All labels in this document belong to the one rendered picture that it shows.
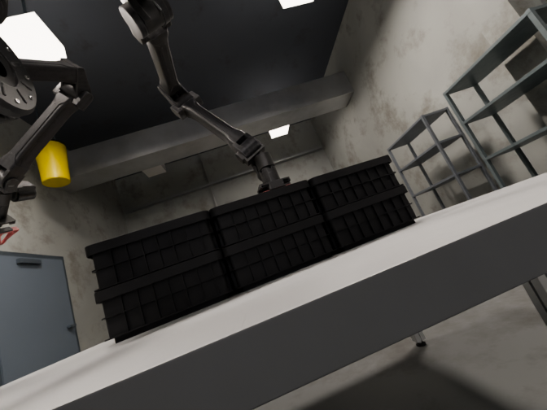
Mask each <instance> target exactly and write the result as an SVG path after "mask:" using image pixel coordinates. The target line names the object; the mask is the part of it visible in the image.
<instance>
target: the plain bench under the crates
mask: <svg viewBox="0 0 547 410"><path fill-rule="evenodd" d="M414 221H415V222H416V223H414V224H412V225H409V226H406V227H404V228H402V229H398V230H397V231H394V232H392V233H389V234H386V235H384V236H382V237H380V238H376V239H374V240H372V241H370V242H367V243H364V244H362V245H360V246H356V247H354V248H352V249H350V250H347V251H344V252H341V253H339V254H335V255H332V256H331V257H330V258H327V259H325V260H322V261H320V262H317V263H315V264H312V265H309V266H308V267H305V268H302V269H300V270H297V271H295V272H293V273H289V274H287V275H285V276H283V277H280V278H277V279H275V280H272V281H270V282H267V283H265V284H263V285H261V286H257V287H255V288H253V289H250V290H247V291H245V292H240V291H236V290H234V291H231V292H229V293H228V295H229V298H228V299H225V300H222V301H220V302H219V303H215V304H213V305H211V306H208V307H205V308H203V309H200V310H198V311H196V312H192V313H191V314H188V315H186V316H183V317H180V318H178V319H176V320H174V321H170V322H169V323H166V324H164V325H161V326H158V327H156V328H154V329H150V330H148V331H146V332H144V333H141V334H138V335H136V336H133V337H132V338H128V339H126V340H124V341H121V342H118V343H116V342H115V339H114V338H113V339H111V340H109V341H106V342H102V343H100V344H99V345H96V346H94V347H91V348H89V349H87V350H84V351H82V352H79V353H77V354H75V355H72V356H70V357H68V358H66V359H64V360H61V361H59V362H57V363H54V364H52V365H49V366H47V367H45V368H43V369H40V370H37V371H36V372H34V373H30V374H29V375H26V376H24V377H21V378H19V379H17V380H14V381H13V382H9V383H7V384H6V385H3V386H0V410H253V409H255V408H258V407H259V406H262V405H264V404H266V403H268V402H270V401H272V400H275V399H277V398H279V397H281V396H283V395H286V394H288V393H290V392H292V391H293V390H296V389H299V388H301V387H302V386H305V385H307V384H309V383H311V382H314V381H316V380H317V379H319V378H322V377H325V376H326V375H328V374H330V373H333V372H335V371H337V370H339V369H341V368H343V367H346V366H348V365H350V364H352V363H354V362H357V361H358V360H361V359H363V358H365V357H367V356H369V355H372V354H374V353H375V352H377V351H381V350H382V349H384V348H386V347H389V346H391V345H393V344H395V343H397V342H399V341H401V340H404V339H406V338H408V337H411V339H412V341H414V342H416V346H417V347H424V346H425V345H426V342H424V341H423V340H425V339H426V337H425V335H424V333H423V330H425V329H428V328H430V327H432V326H433V325H436V324H438V323H440V322H442V321H445V320H447V319H448V318H451V317H453V316H456V315H457V314H459V313H461V312H464V311H466V310H468V309H470V308H472V307H475V306H477V305H479V304H481V303H483V302H485V301H488V300H489V299H492V298H494V297H496V296H498V295H500V294H503V293H505V292H506V291H508V290H512V289H513V288H515V287H517V286H520V285H523V287H524V289H525V291H527V294H528V296H529V297H530V299H531V301H532V302H533V304H534V306H535V307H536V310H537V311H538V312H539V314H540V316H541V318H542V320H543V322H544V323H545V325H546V326H547V172H546V173H543V174H540V175H539V176H536V177H532V178H529V179H527V180H525V181H520V182H518V183H516V184H513V185H509V186H507V187H505V188H502V189H499V190H495V191H493V192H491V193H488V194H484V195H482V196H479V197H477V198H473V199H471V200H468V201H465V202H463V203H459V204H457V205H454V206H451V207H448V208H445V209H443V210H440V211H438V212H434V213H431V214H429V215H427V216H423V217H420V218H417V219H416V220H414Z"/></svg>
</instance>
